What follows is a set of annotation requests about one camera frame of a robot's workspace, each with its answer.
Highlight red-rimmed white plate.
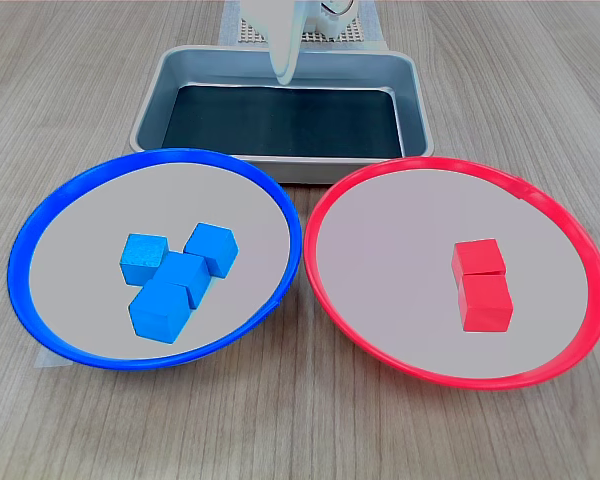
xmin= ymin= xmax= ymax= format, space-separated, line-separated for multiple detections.
xmin=303 ymin=156 xmax=600 ymax=390

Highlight blue-rimmed white plate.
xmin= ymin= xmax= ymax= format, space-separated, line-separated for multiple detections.
xmin=7 ymin=147 xmax=302 ymax=371

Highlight black tray mat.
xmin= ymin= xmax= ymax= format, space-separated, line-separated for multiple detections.
xmin=160 ymin=84 xmax=406 ymax=160

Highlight red cube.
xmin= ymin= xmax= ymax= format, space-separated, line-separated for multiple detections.
xmin=457 ymin=273 xmax=514 ymax=333
xmin=451 ymin=238 xmax=506 ymax=276

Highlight pale perforated base plate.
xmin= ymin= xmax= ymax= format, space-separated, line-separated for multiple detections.
xmin=237 ymin=17 xmax=367 ymax=44

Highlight blue cube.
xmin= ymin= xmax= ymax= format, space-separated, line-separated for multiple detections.
xmin=128 ymin=278 xmax=190 ymax=345
xmin=183 ymin=222 xmax=239 ymax=279
xmin=152 ymin=252 xmax=210 ymax=310

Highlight steel tray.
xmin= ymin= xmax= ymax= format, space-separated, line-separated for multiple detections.
xmin=129 ymin=44 xmax=435 ymax=185

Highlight clear tape strip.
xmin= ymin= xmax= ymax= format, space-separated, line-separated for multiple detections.
xmin=33 ymin=348 xmax=75 ymax=369
xmin=359 ymin=0 xmax=387 ymax=51
xmin=219 ymin=0 xmax=242 ymax=47

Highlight blue cube grainy face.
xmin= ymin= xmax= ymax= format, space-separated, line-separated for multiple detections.
xmin=119 ymin=233 xmax=170 ymax=286

